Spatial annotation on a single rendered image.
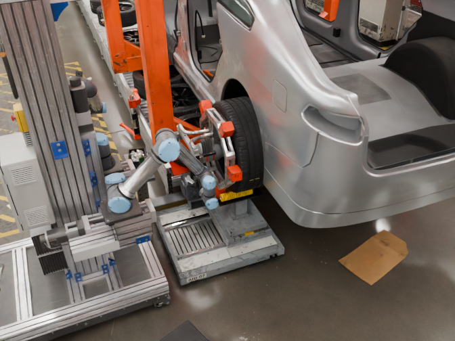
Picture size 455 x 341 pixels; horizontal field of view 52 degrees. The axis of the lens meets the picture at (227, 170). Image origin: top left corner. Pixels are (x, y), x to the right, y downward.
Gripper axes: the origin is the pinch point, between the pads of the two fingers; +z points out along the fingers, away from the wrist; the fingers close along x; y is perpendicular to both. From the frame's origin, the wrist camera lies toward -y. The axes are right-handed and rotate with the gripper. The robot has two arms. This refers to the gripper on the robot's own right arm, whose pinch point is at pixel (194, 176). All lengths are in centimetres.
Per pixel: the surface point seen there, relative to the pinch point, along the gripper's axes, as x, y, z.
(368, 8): -398, -31, 361
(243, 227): -37, -60, 3
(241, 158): -29.3, 11.8, -8.9
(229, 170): -20.9, 5.6, -9.8
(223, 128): -20.5, 31.0, 0.2
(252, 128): -41.0, 27.0, 0.0
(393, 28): -422, -55, 325
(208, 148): -10.6, 17.8, 1.9
